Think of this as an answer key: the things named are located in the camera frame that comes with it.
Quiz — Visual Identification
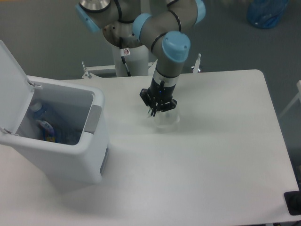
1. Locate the white trash can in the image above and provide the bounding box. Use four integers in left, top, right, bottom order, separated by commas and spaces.
0, 77, 109, 184

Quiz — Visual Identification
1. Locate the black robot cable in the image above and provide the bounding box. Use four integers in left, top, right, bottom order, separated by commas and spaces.
119, 37, 132, 77

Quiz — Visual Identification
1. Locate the blue plastic bag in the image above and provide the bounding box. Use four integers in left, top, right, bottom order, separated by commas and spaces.
246, 0, 289, 29

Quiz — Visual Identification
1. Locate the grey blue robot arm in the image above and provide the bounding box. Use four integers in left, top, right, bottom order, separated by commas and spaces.
75, 0, 206, 116

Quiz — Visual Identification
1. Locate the white trash can lid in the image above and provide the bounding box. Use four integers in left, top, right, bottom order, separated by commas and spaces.
0, 41, 42, 134

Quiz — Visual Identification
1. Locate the black device at table edge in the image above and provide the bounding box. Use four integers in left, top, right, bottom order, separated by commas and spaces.
284, 191, 301, 216

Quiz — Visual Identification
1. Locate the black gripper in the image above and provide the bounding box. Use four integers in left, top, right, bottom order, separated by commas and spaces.
140, 78, 177, 117

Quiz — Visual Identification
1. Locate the clear plastic water bottle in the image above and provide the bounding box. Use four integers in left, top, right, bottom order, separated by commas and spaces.
29, 100, 79, 145

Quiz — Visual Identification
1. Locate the clear plastic packaging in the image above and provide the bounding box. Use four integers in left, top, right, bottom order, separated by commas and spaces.
147, 108, 180, 129

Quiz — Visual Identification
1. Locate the white pedestal base frame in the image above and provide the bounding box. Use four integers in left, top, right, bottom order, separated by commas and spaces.
82, 53, 202, 79

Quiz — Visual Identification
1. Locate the blue yellow snack wrapper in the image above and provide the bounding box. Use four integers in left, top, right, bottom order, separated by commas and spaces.
42, 130, 57, 143

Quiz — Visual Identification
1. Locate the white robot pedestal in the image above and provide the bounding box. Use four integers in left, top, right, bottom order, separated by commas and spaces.
103, 14, 158, 77

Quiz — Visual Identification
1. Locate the white frame at right edge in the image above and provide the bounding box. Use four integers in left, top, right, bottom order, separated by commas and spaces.
279, 80, 301, 118

